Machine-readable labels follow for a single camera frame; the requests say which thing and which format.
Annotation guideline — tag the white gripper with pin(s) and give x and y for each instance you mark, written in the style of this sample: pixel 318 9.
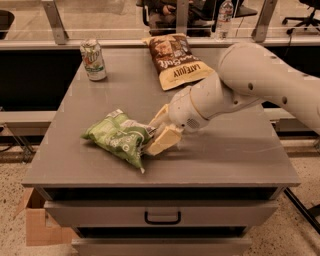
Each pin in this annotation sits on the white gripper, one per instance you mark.
pixel 184 111

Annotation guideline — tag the lower grey drawer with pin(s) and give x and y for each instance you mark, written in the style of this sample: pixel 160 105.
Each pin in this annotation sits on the lower grey drawer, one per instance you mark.
pixel 162 247

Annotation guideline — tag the clear plastic water bottle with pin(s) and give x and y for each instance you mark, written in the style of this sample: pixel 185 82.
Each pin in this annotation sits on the clear plastic water bottle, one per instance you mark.
pixel 224 19

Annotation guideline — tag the upper grey drawer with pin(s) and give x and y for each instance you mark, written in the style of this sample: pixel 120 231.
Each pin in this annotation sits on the upper grey drawer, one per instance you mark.
pixel 127 213

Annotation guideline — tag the green white soda can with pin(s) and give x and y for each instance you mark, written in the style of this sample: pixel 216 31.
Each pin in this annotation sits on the green white soda can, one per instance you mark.
pixel 92 58

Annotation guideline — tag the grey drawer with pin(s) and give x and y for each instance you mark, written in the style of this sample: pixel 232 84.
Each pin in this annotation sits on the grey drawer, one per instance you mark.
pixel 162 247
pixel 127 213

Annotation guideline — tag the seated person in background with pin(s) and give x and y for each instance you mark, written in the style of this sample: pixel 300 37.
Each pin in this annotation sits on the seated person in background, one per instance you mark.
pixel 162 17

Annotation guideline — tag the brown yellow chip bag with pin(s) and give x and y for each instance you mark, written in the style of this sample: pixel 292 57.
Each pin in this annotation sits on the brown yellow chip bag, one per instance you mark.
pixel 175 63

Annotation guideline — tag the grey drawer cabinet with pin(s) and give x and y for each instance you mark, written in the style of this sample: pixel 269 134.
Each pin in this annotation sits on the grey drawer cabinet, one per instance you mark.
pixel 237 156

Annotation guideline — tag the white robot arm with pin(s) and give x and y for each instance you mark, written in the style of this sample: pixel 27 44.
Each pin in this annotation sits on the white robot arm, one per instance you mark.
pixel 247 74

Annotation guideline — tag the brown cardboard box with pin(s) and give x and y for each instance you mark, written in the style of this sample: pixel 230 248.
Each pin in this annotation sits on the brown cardboard box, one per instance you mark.
pixel 41 228

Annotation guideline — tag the grey metal railing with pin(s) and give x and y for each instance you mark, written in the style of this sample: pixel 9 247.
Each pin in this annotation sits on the grey metal railing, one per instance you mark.
pixel 115 20

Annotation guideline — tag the green jalapeno chip bag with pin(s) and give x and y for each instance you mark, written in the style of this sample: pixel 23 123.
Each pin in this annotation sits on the green jalapeno chip bag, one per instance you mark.
pixel 121 136

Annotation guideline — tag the black drawer handle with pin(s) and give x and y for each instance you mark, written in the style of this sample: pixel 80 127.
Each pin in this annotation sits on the black drawer handle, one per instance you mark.
pixel 164 219

